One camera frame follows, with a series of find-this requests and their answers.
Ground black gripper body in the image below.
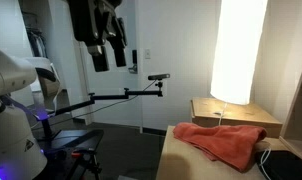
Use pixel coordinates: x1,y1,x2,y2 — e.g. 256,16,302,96
67,0,125,47

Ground orange towel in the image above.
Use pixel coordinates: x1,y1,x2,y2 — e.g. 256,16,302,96
172,121,268,174

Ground white door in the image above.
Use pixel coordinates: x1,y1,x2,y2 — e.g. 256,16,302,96
70,0,142,128

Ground white chair with black trim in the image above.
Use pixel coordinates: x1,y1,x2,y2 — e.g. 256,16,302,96
24,56,63,113

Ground hanging clothes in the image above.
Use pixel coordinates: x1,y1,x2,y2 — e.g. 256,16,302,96
25,28,49,60

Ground cardboard box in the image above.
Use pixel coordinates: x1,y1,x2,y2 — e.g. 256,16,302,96
39,78,62,100

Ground black workbench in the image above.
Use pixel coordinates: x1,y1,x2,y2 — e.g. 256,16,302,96
34,128,105,180

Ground tall white floor lamp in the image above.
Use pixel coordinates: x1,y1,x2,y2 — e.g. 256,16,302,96
210,0,269,106

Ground low wooden box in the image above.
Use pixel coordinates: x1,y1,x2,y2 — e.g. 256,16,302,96
190,96,284,139

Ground wooden shelf unit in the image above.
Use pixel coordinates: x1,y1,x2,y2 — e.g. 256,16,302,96
279,46,302,167

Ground black bag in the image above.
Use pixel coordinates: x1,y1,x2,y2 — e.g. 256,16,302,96
255,149,302,180

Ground door handle with lock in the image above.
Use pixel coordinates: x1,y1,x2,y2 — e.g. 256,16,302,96
128,49,139,75

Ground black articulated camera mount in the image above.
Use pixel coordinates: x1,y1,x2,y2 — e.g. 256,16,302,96
40,79,165,141

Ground thin black camera cable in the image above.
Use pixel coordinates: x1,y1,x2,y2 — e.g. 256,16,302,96
70,80,158,120

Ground black stereo camera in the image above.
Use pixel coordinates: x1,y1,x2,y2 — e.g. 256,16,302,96
147,73,171,82

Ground red clamp handle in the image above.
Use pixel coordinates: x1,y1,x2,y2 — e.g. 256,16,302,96
70,151,84,159

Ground white lamp cord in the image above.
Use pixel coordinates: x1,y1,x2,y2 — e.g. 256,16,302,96
216,101,229,127

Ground white charging cable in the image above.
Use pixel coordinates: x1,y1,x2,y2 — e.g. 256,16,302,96
258,145,274,180

